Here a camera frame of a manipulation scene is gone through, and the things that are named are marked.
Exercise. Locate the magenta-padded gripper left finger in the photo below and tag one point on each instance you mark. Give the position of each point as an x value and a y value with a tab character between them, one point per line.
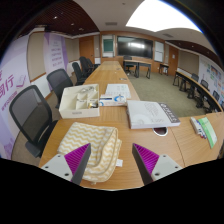
79	157

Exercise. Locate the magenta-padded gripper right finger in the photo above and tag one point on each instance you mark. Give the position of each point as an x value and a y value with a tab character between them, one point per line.
144	157

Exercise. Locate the yellow white zigzag towel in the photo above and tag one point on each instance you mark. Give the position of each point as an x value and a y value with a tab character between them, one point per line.
96	143

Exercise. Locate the white book with dark stripe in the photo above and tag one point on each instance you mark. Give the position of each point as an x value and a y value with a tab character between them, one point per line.
150	115

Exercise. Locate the white compartment organizer box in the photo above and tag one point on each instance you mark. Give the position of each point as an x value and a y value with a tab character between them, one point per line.
71	108

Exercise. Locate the small white blue box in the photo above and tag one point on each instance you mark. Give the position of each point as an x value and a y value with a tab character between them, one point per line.
111	100

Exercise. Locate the black mesh office chair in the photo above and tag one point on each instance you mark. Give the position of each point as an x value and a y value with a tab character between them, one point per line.
28	113
58	81

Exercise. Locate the green leaflet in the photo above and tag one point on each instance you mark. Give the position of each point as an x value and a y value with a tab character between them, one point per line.
208	130

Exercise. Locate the white printed paper sheet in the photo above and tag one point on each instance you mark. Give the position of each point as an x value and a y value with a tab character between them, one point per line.
118	89

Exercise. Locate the long side table row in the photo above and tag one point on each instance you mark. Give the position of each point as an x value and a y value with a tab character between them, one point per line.
196	90

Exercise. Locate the group of black office chairs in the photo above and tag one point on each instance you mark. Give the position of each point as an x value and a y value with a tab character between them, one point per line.
83	68

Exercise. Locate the small dark side desk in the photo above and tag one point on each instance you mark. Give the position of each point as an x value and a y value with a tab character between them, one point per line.
163	66

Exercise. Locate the dark-legged front desk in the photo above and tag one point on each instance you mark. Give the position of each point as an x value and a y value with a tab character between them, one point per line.
136	63

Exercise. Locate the group of side chairs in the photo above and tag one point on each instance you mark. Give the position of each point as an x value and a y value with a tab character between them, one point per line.
205	85

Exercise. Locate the brown wooden door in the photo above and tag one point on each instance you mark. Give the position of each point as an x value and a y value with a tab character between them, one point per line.
86	48
173	60

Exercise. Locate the bright ceiling light panel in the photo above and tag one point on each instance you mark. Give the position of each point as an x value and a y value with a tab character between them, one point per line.
160	16

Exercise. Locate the white wall whiteboard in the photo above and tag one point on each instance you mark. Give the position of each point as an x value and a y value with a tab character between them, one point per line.
159	51

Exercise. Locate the large black wall screen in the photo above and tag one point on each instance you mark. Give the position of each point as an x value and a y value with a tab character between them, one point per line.
135	47

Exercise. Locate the green wall whiteboard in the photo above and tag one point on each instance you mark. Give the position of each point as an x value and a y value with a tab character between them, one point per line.
107	45

